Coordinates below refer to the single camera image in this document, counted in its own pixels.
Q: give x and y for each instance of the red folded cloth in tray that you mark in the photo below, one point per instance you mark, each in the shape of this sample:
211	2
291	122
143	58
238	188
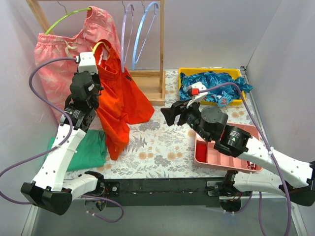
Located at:
201	152

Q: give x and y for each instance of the pink plastic organizer tray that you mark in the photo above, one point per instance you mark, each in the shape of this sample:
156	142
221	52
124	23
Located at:
218	161

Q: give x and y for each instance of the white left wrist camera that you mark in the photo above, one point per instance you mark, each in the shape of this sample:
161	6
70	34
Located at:
86	63

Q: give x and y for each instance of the orange shorts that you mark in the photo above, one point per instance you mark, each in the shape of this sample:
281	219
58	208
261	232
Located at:
121	102

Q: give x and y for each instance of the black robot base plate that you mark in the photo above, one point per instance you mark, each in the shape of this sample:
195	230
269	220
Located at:
153	192

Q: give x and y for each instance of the pink patterned shorts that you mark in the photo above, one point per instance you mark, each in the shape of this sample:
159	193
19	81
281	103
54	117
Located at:
56	77

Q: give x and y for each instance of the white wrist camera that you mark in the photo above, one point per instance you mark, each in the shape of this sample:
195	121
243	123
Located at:
86	63
194	91

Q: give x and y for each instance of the wooden clothes rack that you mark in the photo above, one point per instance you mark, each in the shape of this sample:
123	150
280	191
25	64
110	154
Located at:
150	82

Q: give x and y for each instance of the light blue hanger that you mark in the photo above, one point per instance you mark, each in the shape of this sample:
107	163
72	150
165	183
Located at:
143	31

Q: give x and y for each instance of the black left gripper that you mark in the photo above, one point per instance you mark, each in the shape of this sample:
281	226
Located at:
92	80

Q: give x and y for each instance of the green hanger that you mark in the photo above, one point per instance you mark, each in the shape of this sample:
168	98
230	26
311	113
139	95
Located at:
68	14

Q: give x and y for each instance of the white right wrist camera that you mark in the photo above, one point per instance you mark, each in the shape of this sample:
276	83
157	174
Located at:
194	91

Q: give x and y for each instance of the yellow plastic bin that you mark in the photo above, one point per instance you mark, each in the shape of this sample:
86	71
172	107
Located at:
232	71

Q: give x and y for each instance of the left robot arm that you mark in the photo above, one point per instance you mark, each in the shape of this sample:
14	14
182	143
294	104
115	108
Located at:
48	189

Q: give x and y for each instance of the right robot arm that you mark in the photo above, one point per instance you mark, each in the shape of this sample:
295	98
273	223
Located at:
288	176

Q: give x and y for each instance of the yellow hanger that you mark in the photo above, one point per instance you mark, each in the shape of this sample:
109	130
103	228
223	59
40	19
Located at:
101	43

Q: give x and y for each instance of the blue patterned shorts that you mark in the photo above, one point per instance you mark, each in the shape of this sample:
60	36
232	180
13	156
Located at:
222	96

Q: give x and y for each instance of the green folded cloth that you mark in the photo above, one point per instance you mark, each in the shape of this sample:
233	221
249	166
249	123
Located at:
91	151

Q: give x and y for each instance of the lilac hanger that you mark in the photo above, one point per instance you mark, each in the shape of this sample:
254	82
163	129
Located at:
125	41

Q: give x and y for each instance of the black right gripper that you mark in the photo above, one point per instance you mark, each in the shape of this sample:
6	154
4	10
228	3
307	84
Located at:
180	113

